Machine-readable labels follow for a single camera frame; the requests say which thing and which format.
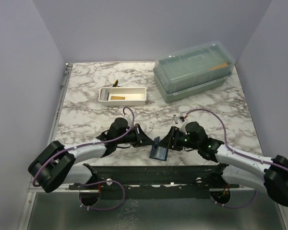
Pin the yellow black handled screwdriver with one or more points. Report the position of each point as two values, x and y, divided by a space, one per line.
115 84

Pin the gold card lying in tray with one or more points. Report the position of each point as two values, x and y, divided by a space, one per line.
117 98

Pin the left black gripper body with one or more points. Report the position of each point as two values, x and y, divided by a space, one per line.
133 137

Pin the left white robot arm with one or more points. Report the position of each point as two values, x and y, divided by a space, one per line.
58 164

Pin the blue card holder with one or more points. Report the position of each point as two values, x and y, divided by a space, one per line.
158 153

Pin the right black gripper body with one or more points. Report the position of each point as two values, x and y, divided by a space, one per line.
181 140

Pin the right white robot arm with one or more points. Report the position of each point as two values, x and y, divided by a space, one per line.
265 174

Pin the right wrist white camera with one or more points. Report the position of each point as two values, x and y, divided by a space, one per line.
183 122

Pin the white rectangular tray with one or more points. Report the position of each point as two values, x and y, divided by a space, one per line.
134 96

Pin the left aluminium rail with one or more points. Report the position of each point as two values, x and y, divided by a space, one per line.
41 190

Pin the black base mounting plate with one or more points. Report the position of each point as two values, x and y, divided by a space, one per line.
164 182

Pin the stack of cards in tray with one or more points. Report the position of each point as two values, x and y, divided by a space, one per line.
104 95

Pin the small grey metal cylinder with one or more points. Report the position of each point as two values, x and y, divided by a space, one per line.
175 119

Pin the green bin with clear lid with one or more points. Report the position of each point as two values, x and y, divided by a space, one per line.
193 70

